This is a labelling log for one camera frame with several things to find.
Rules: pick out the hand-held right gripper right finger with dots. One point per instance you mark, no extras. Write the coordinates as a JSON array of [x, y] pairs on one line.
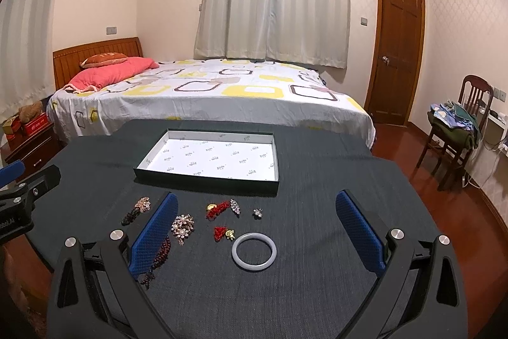
[[359, 231]]

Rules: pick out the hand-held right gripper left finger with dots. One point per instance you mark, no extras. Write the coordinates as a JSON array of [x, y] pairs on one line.
[[154, 235]]

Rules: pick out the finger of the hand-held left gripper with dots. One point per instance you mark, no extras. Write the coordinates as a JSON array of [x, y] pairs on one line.
[[39, 180], [10, 172]]

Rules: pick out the pearl crystal cluster brooch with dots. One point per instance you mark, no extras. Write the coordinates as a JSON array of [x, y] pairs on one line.
[[182, 226]]

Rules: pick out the gold coin jewelry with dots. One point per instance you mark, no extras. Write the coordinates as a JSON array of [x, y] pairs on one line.
[[142, 204]]

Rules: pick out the red and gold knot charm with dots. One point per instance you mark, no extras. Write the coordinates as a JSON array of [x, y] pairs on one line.
[[222, 233], [216, 210]]

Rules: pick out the green shallow box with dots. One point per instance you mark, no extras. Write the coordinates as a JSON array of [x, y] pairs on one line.
[[214, 156]]

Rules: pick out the small pearl flower brooch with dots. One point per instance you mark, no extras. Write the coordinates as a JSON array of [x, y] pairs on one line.
[[258, 212]]

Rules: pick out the white jade bangle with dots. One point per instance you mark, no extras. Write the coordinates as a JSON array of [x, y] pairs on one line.
[[254, 266]]

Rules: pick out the wooden nightstand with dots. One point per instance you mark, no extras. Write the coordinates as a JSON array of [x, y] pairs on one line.
[[35, 152]]

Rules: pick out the gold gift box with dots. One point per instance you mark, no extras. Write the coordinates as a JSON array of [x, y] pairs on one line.
[[11, 125]]

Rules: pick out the red gift box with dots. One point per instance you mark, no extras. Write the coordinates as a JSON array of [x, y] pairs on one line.
[[35, 124]]

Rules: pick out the brown plush toy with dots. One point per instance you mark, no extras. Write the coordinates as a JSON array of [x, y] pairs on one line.
[[29, 110]]

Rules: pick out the dark grey tablecloth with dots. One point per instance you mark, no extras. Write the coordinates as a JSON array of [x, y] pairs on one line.
[[309, 172]]

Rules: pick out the pink pillow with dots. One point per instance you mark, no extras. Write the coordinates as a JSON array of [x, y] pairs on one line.
[[111, 75]]

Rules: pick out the wooden headboard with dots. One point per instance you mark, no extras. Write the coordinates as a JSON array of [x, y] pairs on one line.
[[79, 55]]

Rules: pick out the brown cushion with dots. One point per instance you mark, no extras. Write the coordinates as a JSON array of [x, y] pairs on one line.
[[103, 60]]

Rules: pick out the clothes pile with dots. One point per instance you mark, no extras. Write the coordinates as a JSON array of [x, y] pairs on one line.
[[452, 132]]

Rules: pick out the bed with patterned sheet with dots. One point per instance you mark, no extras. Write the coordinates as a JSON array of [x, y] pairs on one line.
[[238, 100]]

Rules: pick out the white shelf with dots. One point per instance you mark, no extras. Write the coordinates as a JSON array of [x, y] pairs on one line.
[[494, 130]]

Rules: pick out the wooden chair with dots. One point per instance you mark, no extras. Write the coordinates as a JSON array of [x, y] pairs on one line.
[[474, 85]]

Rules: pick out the wooden door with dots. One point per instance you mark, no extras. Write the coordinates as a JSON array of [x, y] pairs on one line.
[[397, 45]]

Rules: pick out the grey wall outlet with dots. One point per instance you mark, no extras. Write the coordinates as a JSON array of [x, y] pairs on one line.
[[501, 95], [111, 30]]

